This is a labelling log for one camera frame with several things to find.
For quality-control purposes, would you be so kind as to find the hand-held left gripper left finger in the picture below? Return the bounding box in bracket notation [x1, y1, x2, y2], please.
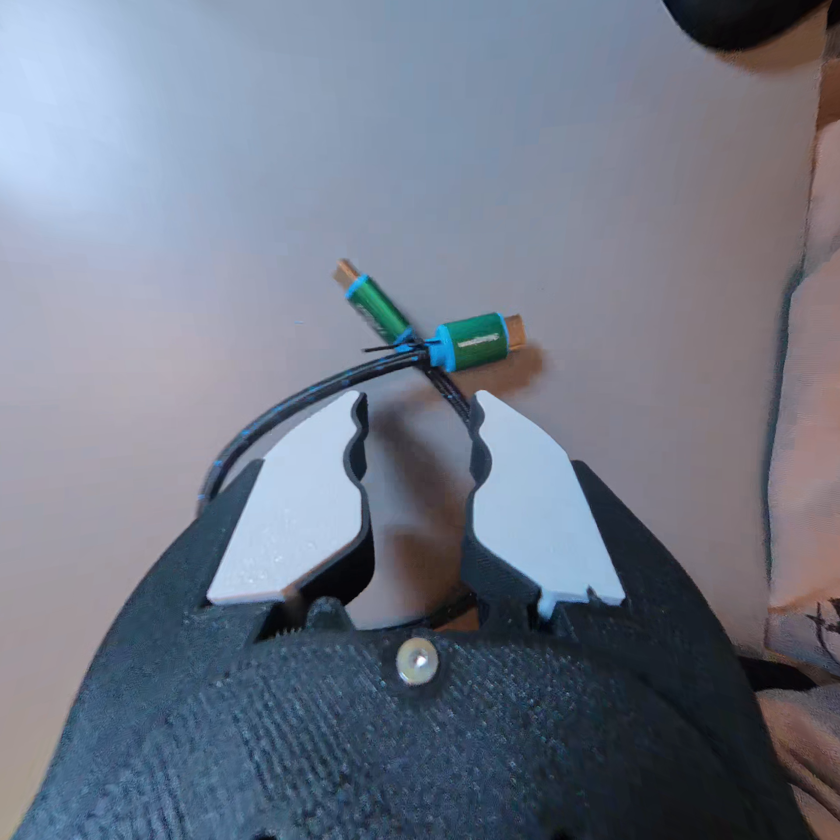
[208, 390, 376, 607]

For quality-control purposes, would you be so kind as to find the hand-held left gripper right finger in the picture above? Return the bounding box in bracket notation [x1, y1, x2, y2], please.
[460, 390, 627, 620]

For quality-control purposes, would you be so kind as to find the black HDMI cable green plug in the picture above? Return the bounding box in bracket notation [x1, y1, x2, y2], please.
[197, 258, 530, 634]

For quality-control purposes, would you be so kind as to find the person's pale sweatshirt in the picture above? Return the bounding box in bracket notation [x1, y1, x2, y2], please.
[766, 119, 840, 840]

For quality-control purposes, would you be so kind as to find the black foam pad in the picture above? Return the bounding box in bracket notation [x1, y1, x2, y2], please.
[661, 0, 830, 53]

